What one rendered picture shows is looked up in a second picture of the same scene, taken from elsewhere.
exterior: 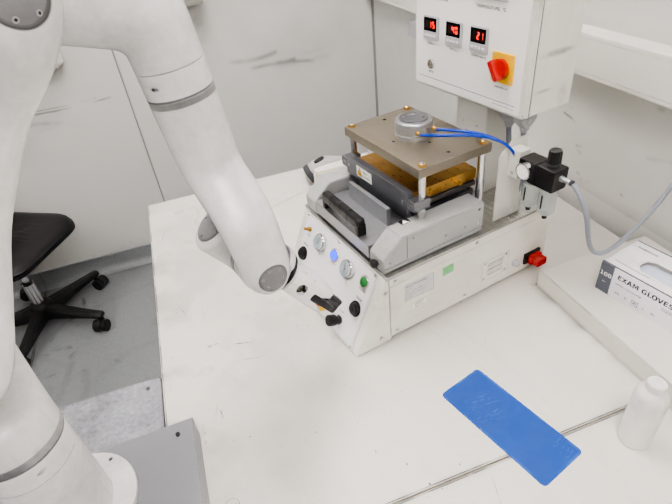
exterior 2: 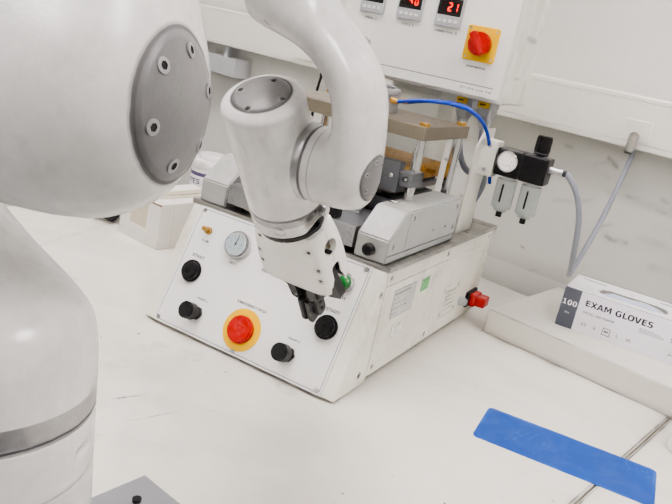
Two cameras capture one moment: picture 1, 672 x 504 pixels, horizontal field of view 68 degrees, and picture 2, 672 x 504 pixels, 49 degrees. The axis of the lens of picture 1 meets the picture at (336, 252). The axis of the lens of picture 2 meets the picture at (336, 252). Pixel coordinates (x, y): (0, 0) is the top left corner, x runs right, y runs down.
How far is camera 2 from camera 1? 0.63 m
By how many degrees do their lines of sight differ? 38
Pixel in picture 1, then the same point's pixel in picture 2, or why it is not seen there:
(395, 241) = (400, 217)
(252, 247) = (375, 111)
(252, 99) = not seen: outside the picture
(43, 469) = (79, 446)
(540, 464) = (631, 487)
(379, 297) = (375, 299)
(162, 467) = not seen: outside the picture
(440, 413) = (487, 453)
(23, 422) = (86, 307)
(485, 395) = (520, 431)
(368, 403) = (389, 452)
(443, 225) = (434, 213)
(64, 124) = not seen: outside the picture
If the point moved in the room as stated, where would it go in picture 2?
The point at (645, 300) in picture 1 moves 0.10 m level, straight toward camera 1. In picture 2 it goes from (620, 324) to (635, 346)
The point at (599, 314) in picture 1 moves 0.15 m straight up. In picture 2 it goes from (579, 344) to (606, 261)
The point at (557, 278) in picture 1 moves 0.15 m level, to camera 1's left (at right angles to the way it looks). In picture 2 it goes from (513, 316) to (452, 321)
